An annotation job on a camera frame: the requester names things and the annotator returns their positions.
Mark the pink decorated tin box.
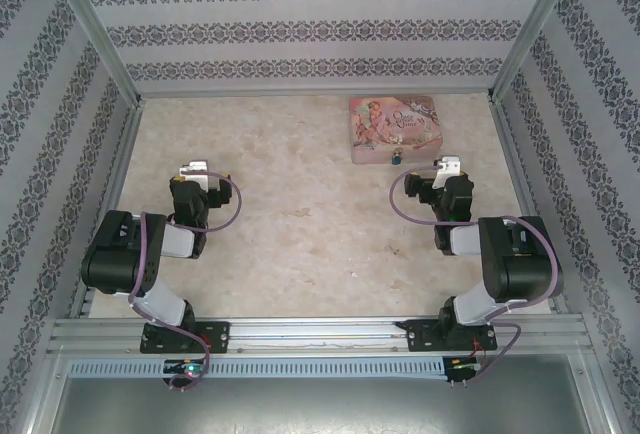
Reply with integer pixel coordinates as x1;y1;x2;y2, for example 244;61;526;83
348;96;445;166

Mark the small green circuit board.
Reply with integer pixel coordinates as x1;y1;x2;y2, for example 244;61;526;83
446;356;482;374
163;360;209;376

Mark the grey metal sheet panel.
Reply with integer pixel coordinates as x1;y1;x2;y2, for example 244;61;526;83
37;353;621;434

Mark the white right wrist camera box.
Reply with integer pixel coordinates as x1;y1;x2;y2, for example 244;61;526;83
432;155;464;191

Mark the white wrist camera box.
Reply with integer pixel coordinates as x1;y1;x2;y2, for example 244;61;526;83
178;158;222;188
432;155;464;191

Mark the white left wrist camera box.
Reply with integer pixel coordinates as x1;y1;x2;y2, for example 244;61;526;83
178;158;222;188

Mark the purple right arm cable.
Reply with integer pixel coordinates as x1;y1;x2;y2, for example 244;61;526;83
389;163;560;385

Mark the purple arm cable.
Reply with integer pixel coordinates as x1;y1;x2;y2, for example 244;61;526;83
128;171;245;391
389;163;560;385

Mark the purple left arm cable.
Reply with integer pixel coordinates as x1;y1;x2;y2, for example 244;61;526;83
128;171;245;391

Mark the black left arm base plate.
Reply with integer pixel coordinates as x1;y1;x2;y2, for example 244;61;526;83
141;321;232;355

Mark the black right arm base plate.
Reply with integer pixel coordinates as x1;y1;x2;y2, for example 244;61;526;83
394;320;499;354

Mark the aluminium frame post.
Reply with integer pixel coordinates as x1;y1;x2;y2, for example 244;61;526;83
47;0;144;103
486;0;587;101

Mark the aluminium mounting rail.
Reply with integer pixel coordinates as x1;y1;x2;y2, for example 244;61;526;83
48;317;593;356

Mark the white slotted cable duct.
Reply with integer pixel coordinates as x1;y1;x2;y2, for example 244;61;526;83
67;357;447;381

